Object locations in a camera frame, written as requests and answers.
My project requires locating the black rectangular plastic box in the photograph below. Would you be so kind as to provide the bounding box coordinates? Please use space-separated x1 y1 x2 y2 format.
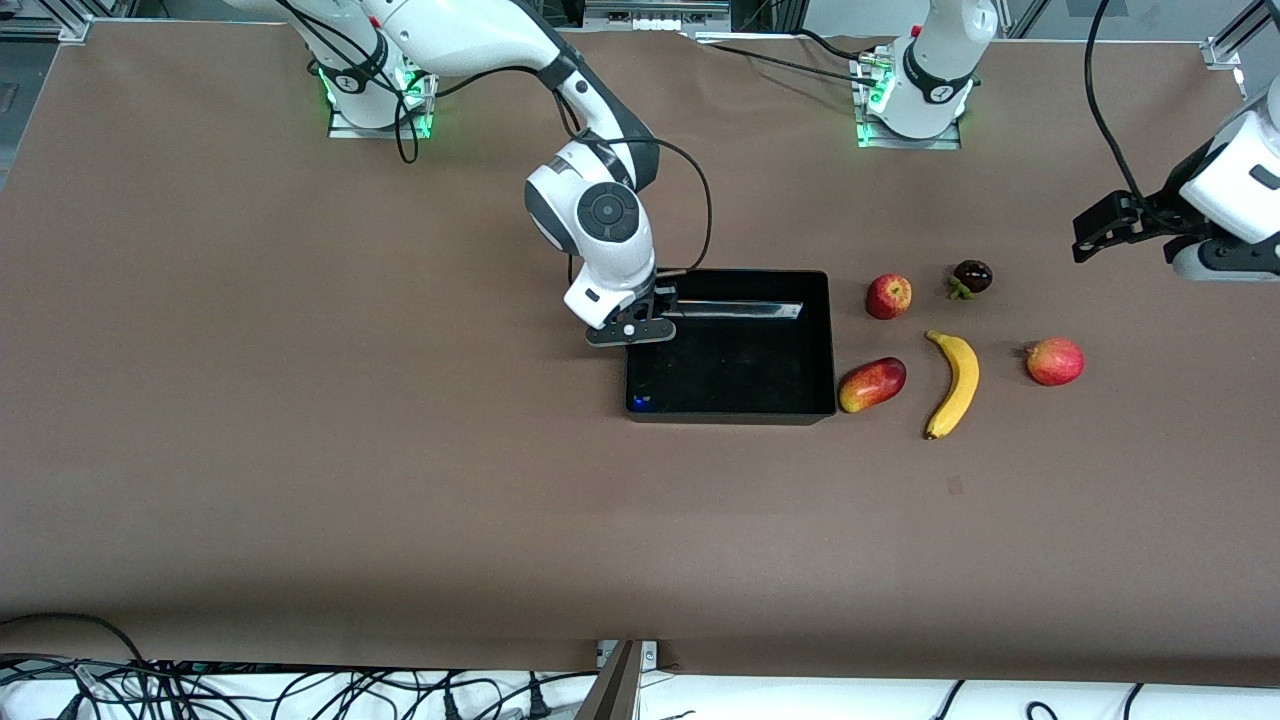
625 267 837 426

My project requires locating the yellow banana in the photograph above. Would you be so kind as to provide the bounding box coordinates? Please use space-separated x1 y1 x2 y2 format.
923 330 981 441

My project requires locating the red yellow apple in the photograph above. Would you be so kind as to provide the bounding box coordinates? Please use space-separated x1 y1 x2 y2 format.
865 274 913 321

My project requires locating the dark purple mangosteen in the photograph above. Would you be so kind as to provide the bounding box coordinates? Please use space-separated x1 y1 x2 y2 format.
947 259 995 301

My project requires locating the red yellow mango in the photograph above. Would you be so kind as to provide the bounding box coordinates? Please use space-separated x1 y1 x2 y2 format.
838 357 908 415

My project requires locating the right arm long black cable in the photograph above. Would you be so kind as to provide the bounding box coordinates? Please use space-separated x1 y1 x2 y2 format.
275 0 713 276

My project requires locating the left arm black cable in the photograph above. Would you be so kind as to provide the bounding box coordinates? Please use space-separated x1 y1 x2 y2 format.
1083 0 1176 226

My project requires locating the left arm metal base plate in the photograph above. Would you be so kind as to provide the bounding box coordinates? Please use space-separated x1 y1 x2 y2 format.
856 105 963 151

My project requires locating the black base cable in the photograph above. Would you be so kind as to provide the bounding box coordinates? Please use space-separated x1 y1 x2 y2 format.
700 38 883 89
790 28 871 63

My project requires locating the small metal edge bracket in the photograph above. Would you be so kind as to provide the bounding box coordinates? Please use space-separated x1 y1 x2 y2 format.
597 640 659 671

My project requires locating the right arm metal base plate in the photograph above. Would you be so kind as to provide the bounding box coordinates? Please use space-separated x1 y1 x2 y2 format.
328 95 433 140

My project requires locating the dark grey camera post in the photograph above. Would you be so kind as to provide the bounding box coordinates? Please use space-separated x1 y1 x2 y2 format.
575 640 641 720

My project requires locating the black looped cable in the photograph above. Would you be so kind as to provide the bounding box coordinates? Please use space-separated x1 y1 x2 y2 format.
0 612 151 669

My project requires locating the tangled black cable bundle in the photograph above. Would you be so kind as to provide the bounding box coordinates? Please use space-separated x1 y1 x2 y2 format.
0 655 601 720

